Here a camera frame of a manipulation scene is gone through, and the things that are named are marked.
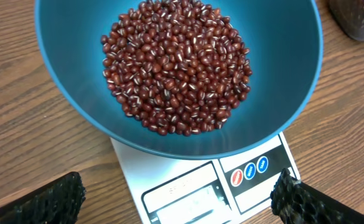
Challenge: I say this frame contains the red beans in bowl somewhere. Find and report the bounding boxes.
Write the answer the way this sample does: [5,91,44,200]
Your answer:
[100,0,252,136]

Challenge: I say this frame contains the white digital kitchen scale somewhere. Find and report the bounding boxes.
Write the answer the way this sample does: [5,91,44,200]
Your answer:
[111,133,301,224]

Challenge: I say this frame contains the teal metal bowl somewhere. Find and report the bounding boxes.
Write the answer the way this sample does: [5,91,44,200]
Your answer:
[34,0,323,159]

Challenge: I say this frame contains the clear plastic container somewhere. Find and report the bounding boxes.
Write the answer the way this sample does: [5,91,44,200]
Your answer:
[328,0,364,42]

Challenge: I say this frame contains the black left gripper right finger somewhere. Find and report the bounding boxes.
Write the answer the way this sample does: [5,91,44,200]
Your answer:
[270,169,364,224]

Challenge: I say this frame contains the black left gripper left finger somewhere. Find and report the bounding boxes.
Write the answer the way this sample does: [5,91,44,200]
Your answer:
[0,172,86,224]

